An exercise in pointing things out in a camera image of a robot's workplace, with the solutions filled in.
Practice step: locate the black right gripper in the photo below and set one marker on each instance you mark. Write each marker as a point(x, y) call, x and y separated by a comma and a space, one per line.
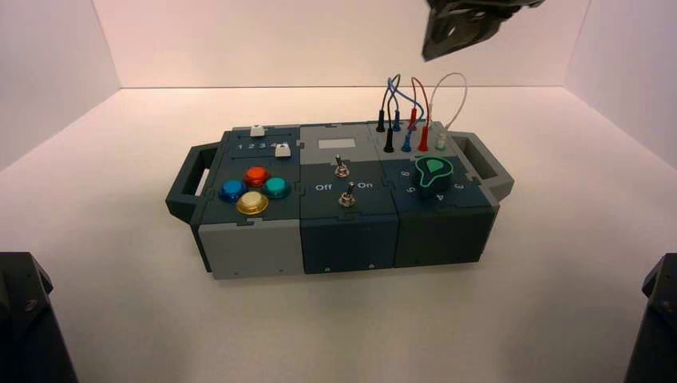
point(486, 6)

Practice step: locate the white slider knob up arrow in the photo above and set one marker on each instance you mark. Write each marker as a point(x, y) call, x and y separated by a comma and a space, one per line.
point(283, 151)

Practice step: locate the white slider knob down arrow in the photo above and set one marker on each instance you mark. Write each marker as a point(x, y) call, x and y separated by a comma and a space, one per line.
point(257, 131)

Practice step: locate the dark rotary knob green pointer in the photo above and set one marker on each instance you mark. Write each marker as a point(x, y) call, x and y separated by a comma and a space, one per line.
point(432, 177)

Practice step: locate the blue grey control box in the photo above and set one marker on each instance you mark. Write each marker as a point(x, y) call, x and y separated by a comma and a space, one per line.
point(349, 238)

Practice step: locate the green push button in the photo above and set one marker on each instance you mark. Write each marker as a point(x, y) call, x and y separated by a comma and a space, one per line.
point(275, 187)

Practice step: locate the red push button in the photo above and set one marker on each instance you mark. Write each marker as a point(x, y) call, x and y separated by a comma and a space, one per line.
point(257, 176)

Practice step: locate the yellow push button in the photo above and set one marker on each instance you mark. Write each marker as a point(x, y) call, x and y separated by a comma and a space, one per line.
point(252, 203)

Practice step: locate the blue push button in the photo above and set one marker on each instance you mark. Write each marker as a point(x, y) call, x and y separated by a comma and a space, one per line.
point(232, 191)

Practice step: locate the metal toggle switch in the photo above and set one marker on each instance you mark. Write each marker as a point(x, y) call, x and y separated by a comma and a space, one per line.
point(341, 169)
point(348, 198)

